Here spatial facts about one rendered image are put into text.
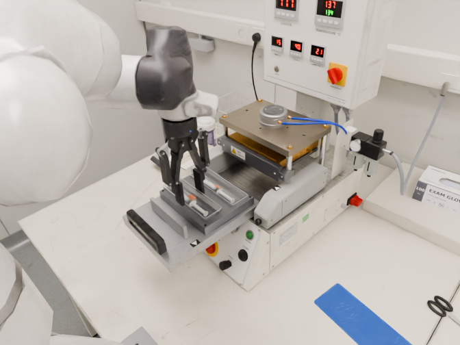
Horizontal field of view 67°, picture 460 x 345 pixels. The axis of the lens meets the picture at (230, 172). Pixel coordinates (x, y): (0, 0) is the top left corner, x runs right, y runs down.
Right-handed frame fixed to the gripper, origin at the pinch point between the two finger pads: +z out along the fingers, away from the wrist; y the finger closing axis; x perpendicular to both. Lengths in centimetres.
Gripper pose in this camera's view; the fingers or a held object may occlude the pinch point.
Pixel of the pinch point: (189, 187)
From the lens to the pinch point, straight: 88.3
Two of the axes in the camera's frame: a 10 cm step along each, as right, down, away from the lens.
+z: 0.4, 8.1, 5.8
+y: -7.4, 4.2, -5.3
